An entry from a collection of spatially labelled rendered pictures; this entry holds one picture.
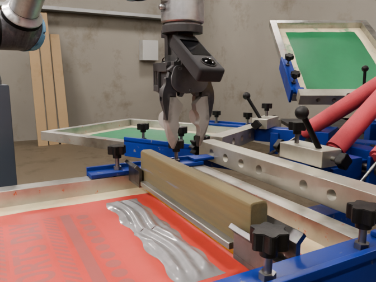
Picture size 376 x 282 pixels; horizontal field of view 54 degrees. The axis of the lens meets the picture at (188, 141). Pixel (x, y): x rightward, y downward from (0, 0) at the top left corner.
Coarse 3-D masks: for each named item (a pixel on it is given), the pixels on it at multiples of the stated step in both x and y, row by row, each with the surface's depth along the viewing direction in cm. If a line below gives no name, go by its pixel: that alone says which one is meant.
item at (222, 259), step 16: (112, 240) 62; (128, 240) 62; (192, 240) 62; (208, 240) 62; (128, 256) 56; (144, 256) 56; (208, 256) 56; (224, 256) 56; (144, 272) 52; (160, 272) 52; (240, 272) 52
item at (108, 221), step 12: (84, 204) 79; (96, 204) 79; (144, 204) 79; (156, 204) 79; (12, 216) 72; (24, 216) 72; (36, 216) 72; (48, 216) 72; (96, 216) 72; (108, 216) 72; (168, 216) 72; (180, 216) 72; (108, 228) 66; (120, 228) 66
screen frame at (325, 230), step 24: (0, 192) 76; (24, 192) 78; (48, 192) 81; (72, 192) 83; (96, 192) 86; (264, 192) 76; (288, 216) 66; (312, 216) 63; (312, 240) 62; (336, 240) 57
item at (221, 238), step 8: (144, 184) 80; (152, 192) 76; (160, 192) 74; (168, 200) 69; (176, 208) 66; (184, 208) 65; (184, 216) 64; (192, 216) 62; (200, 224) 59; (208, 224) 58; (208, 232) 57; (216, 232) 55; (216, 240) 55; (224, 240) 53; (232, 240) 53; (232, 248) 52
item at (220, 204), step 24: (144, 168) 82; (168, 168) 71; (192, 168) 67; (168, 192) 72; (192, 192) 63; (216, 192) 56; (240, 192) 53; (216, 216) 57; (240, 216) 51; (264, 216) 50
